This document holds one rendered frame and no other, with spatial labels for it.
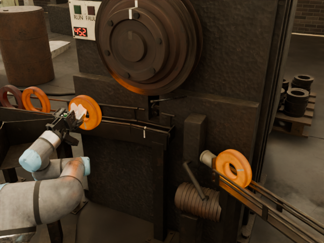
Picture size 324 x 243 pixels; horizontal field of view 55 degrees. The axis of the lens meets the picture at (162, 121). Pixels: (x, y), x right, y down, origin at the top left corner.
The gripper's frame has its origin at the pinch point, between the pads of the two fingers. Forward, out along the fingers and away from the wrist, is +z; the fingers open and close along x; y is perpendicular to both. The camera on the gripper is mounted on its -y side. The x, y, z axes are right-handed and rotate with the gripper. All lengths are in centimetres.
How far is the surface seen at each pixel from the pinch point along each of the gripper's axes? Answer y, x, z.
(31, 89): -10, 51, 17
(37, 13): -45, 212, 181
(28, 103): -20, 58, 15
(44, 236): -77, 35, -32
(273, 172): -113, -75, 82
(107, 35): 26.9, -10.3, 16.1
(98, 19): 28.8, -0.3, 25.4
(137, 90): 0.2, -17.1, 17.4
